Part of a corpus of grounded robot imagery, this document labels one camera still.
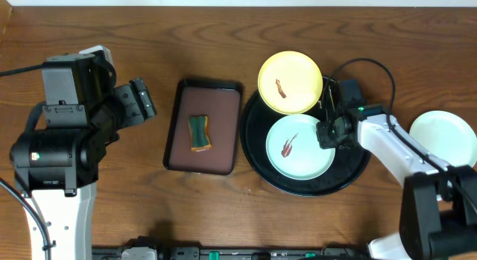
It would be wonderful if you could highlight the light blue plate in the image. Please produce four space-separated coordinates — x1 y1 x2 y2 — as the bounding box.
265 114 335 180

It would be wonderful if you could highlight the green orange sponge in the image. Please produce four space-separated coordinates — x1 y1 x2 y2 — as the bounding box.
189 115 212 152

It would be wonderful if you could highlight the pale green plate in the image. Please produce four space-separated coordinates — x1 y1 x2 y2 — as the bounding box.
409 110 476 167

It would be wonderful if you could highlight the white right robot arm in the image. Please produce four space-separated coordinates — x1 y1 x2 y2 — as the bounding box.
317 104 476 259

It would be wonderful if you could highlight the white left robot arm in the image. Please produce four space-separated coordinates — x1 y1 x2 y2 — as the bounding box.
10 45 157 259

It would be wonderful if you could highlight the round black tray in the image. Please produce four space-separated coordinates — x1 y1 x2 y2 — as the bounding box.
239 91 371 197

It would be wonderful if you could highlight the rectangular brown tray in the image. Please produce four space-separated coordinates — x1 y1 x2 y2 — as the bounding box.
162 77 243 175

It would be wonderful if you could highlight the yellow plate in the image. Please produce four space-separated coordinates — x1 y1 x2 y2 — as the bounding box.
257 51 323 115

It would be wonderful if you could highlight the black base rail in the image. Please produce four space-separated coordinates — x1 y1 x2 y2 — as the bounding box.
92 236 371 260

